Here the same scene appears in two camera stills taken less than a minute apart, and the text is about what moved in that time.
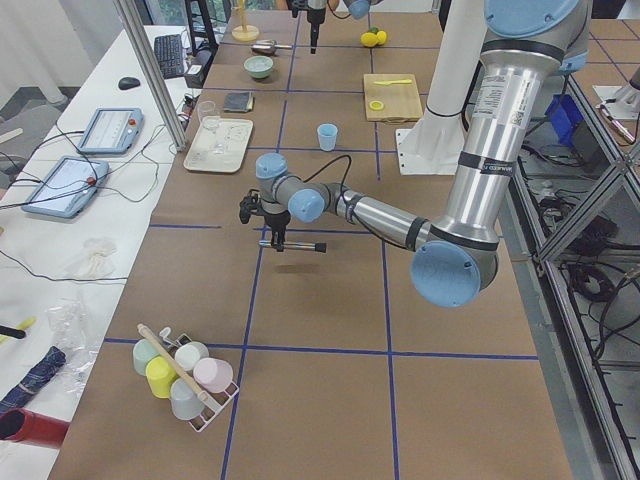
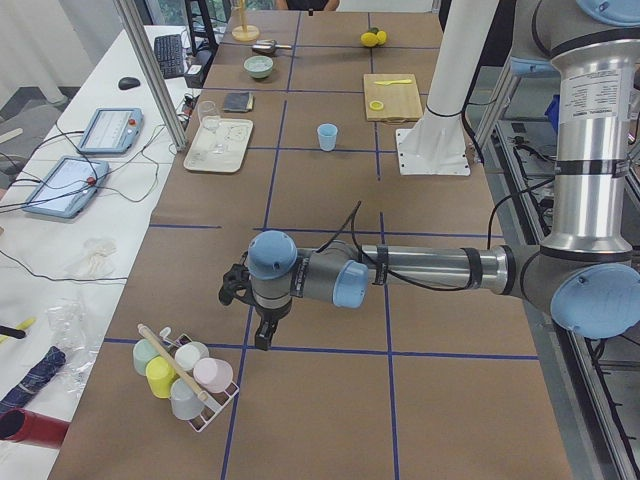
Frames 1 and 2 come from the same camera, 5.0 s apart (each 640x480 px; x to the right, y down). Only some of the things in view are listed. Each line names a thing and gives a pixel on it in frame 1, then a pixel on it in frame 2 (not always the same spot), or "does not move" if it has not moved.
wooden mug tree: [244, 32] does not move
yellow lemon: [381, 37] does not move
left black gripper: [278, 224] → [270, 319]
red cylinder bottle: [24, 425] does not move
